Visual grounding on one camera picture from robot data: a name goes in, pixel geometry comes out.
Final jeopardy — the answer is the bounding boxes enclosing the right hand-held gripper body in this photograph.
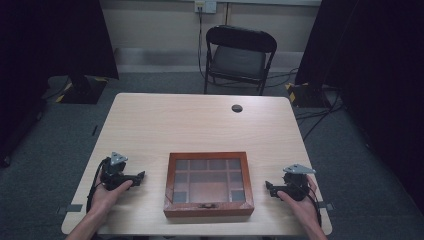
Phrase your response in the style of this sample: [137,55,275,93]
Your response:
[281,163,317,202]

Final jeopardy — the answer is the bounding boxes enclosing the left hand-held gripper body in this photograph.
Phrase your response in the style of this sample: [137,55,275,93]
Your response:
[99,152,135,192]

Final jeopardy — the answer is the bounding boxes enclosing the person's left hand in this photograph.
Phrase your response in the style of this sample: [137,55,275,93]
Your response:
[88,179,134,218]

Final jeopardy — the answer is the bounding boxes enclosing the person's right hand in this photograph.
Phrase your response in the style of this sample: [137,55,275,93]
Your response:
[276,175,322,230]

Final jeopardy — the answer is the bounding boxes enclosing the wooden box with glass lid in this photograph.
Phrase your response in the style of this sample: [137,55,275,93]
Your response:
[163,151,255,219]

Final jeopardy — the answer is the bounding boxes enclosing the black stand base striped tape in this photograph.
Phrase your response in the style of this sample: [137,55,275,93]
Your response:
[285,81,332,109]
[54,75,110,105]

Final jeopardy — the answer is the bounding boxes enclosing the black folding chair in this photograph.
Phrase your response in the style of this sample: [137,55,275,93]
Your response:
[203,24,279,97]

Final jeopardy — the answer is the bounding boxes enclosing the black curtain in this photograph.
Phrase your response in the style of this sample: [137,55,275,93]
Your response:
[294,0,424,214]
[0,0,120,169]

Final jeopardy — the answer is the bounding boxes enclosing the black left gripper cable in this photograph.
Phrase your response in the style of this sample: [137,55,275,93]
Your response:
[85,157,112,214]

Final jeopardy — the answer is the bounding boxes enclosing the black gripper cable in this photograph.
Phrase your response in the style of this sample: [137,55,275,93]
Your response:
[305,184,323,228]
[85,157,112,214]

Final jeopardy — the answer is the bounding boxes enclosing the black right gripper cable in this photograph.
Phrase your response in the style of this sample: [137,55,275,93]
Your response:
[305,184,323,228]

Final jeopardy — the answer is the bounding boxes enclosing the black floor cables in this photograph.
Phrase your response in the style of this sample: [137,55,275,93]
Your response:
[294,89,345,142]

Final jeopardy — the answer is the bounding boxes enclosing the black cable from wall socket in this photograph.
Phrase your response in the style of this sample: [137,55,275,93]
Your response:
[197,5,207,80]

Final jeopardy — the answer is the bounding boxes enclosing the white wall socket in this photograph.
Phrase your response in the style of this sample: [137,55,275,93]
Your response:
[194,0,218,15]

